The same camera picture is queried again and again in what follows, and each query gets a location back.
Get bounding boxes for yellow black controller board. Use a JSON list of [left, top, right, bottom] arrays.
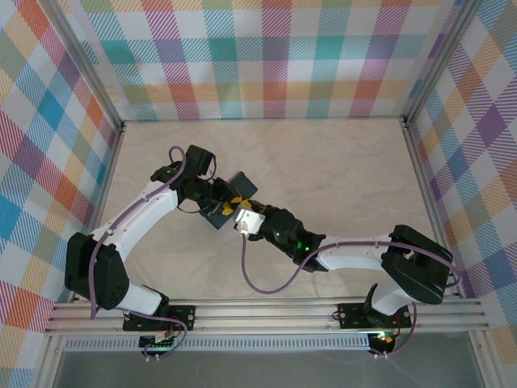
[[368, 331, 400, 353]]

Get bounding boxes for aluminium side rail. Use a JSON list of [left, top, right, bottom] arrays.
[[401, 119, 465, 299], [69, 120, 127, 304]]

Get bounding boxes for green-lit controller board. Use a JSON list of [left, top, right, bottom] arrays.
[[138, 334, 178, 351]]

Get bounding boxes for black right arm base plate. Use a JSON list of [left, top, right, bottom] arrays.
[[337, 302, 413, 329]]

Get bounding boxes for thin black left gripper cable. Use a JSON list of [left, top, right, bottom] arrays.
[[176, 200, 204, 216]]

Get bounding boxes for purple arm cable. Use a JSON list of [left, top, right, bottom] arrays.
[[240, 233, 464, 361], [89, 145, 190, 363]]

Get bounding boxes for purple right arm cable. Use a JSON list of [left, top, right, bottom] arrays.
[[240, 233, 464, 361]]

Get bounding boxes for dark blue painted box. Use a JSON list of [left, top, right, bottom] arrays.
[[200, 171, 260, 230]]

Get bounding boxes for grey slotted cable duct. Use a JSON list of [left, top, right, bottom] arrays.
[[63, 332, 372, 352]]

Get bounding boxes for aluminium frame post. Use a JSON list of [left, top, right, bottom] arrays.
[[38, 0, 124, 129], [401, 0, 484, 124]]

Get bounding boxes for long aluminium mounting rail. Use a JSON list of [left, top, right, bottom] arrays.
[[43, 297, 492, 335]]

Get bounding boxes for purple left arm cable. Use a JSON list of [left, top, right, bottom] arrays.
[[89, 145, 190, 363]]

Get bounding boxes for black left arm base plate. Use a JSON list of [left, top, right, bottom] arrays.
[[122, 305, 197, 333]]

